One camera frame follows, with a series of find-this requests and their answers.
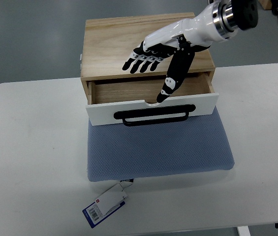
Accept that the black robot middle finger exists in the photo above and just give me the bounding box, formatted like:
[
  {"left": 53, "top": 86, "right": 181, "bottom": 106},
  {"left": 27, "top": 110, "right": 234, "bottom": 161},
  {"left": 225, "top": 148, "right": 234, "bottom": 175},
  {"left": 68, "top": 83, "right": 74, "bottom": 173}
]
[{"left": 139, "top": 57, "right": 151, "bottom": 73}]

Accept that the black metal drawer handle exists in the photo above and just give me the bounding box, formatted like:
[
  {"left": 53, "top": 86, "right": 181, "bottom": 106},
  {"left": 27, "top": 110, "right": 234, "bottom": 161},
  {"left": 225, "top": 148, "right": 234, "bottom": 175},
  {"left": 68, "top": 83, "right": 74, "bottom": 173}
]
[{"left": 113, "top": 104, "right": 196, "bottom": 127}]

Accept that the white blue paper tag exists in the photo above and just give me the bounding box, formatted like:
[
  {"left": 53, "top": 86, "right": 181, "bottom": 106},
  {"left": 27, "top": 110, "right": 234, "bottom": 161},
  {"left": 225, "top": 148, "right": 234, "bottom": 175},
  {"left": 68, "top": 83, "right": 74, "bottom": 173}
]
[{"left": 82, "top": 183, "right": 128, "bottom": 229}]

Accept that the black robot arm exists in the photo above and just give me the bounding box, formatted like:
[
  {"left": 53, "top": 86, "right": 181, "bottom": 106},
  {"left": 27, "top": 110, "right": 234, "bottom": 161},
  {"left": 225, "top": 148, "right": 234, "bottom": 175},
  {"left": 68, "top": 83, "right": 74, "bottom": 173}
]
[{"left": 122, "top": 0, "right": 258, "bottom": 103}]

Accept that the wooden drawer cabinet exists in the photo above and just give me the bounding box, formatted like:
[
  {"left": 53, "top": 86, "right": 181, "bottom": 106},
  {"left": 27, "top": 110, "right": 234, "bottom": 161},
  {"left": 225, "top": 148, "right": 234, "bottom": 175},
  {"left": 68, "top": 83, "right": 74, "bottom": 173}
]
[{"left": 80, "top": 12, "right": 216, "bottom": 105}]

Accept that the white drawer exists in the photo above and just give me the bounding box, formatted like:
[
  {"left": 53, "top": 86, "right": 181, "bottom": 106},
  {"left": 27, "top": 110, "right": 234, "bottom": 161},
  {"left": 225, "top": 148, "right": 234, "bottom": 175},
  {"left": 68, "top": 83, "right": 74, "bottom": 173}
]
[{"left": 86, "top": 72, "right": 219, "bottom": 126}]

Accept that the white table leg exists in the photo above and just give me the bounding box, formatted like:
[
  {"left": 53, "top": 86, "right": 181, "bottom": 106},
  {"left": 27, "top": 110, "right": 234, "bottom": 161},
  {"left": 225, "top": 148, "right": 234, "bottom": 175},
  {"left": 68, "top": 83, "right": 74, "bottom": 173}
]
[{"left": 237, "top": 226, "right": 251, "bottom": 236}]

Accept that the blue mesh cushion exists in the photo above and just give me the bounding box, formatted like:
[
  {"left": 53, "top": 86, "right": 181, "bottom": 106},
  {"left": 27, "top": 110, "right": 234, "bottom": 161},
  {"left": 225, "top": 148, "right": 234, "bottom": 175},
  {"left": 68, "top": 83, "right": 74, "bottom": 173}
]
[{"left": 87, "top": 110, "right": 235, "bottom": 182}]

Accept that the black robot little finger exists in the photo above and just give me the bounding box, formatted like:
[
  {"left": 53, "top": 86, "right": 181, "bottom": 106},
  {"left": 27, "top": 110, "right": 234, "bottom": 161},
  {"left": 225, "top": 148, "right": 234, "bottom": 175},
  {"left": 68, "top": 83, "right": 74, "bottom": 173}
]
[{"left": 122, "top": 41, "right": 146, "bottom": 70}]

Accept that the cardboard box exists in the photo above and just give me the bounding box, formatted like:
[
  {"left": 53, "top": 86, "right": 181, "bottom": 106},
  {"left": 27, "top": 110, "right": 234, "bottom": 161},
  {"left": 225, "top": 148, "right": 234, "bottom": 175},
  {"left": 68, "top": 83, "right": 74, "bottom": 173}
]
[{"left": 259, "top": 0, "right": 273, "bottom": 10}]

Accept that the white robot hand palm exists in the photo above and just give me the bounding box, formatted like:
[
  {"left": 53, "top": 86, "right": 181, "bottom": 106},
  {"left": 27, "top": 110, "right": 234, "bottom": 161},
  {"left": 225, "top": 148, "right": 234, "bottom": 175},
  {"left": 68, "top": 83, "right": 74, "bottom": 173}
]
[{"left": 143, "top": 1, "right": 230, "bottom": 53}]

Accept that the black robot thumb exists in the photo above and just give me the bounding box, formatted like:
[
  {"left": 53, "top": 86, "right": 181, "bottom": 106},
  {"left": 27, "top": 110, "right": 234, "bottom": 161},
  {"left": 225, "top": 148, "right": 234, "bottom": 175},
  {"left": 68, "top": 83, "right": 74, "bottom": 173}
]
[{"left": 156, "top": 35, "right": 195, "bottom": 103}]

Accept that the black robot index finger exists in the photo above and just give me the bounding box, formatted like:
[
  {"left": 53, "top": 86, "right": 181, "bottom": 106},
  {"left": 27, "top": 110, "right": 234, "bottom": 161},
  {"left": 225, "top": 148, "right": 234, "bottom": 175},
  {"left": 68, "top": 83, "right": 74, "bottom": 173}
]
[{"left": 149, "top": 55, "right": 169, "bottom": 71}]

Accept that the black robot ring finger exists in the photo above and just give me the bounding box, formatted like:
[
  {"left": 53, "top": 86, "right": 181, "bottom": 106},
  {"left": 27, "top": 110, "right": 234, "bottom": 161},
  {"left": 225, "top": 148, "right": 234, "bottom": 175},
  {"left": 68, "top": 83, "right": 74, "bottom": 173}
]
[{"left": 129, "top": 56, "right": 147, "bottom": 74}]

